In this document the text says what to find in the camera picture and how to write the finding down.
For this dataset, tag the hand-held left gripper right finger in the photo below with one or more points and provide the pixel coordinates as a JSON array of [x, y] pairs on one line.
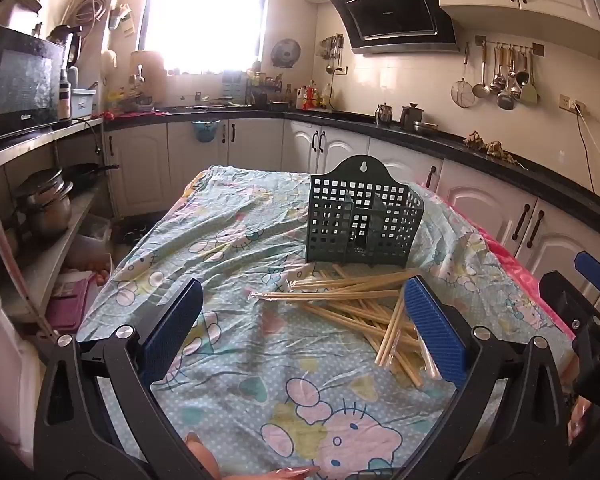
[[435, 332]]

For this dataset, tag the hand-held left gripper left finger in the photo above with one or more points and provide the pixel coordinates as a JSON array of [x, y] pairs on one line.
[[172, 330]]

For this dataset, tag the set of bamboo chopsticks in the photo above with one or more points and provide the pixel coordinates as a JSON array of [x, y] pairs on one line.
[[340, 305]]

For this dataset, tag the dark green plastic utensil holder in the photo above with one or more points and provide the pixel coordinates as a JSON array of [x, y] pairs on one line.
[[330, 210]]

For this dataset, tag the row of hanging kitchen utensils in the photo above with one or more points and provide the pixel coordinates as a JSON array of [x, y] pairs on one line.
[[505, 95]]

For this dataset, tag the person's right hand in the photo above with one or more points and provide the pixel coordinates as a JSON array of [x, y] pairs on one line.
[[578, 420]]

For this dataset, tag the person's left hand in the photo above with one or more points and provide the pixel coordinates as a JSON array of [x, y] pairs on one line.
[[205, 460]]

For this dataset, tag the cartoon cat printed tablecloth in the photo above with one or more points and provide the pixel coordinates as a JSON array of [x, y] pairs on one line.
[[230, 240]]

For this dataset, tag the pile of ginger roots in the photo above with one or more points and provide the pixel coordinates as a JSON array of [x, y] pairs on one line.
[[492, 149]]

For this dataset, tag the white plastic container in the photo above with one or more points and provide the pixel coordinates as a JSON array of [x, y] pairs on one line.
[[5, 370]]

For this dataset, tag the stack of steel pots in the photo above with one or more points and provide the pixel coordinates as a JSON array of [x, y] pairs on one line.
[[45, 205]]

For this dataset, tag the black frying pan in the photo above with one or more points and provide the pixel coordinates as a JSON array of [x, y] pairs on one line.
[[85, 172]]

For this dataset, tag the blue hanging basin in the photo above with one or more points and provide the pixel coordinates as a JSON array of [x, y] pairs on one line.
[[205, 132]]

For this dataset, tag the metal canister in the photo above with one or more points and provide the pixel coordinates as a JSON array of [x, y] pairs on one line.
[[411, 117]]

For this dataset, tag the metal kettle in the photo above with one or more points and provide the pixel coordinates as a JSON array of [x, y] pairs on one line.
[[383, 116]]

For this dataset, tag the metal shelf rack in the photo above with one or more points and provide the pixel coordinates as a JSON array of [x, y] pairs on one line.
[[40, 142]]

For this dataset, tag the grey-blue plastic box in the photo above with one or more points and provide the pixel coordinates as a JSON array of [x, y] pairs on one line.
[[83, 105]]

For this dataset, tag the small grey drawer organizer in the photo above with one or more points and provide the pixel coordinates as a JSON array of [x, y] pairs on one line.
[[232, 85]]

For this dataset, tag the dark bottle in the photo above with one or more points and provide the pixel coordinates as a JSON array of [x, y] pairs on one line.
[[65, 100]]

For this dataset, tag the group of condiment bottles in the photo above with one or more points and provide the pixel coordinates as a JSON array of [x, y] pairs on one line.
[[310, 97]]

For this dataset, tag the black microwave oven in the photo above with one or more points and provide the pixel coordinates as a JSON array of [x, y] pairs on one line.
[[25, 80]]

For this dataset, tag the small hanging metal tools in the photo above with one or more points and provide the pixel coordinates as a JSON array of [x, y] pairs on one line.
[[336, 50]]

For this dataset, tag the bright kitchen window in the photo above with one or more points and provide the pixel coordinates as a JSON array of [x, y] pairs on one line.
[[205, 10]]

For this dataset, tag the black range hood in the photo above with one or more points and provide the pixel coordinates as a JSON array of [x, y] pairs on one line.
[[395, 10]]

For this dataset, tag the brown cardboard box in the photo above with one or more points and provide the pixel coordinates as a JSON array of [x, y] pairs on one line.
[[15, 15]]

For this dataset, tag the wall socket with plug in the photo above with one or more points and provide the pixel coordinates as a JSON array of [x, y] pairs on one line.
[[572, 104]]

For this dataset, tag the small wall fan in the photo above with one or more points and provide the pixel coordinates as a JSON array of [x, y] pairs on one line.
[[286, 53]]

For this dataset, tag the white wall-mounted holder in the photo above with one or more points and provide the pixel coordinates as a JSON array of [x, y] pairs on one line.
[[121, 17]]

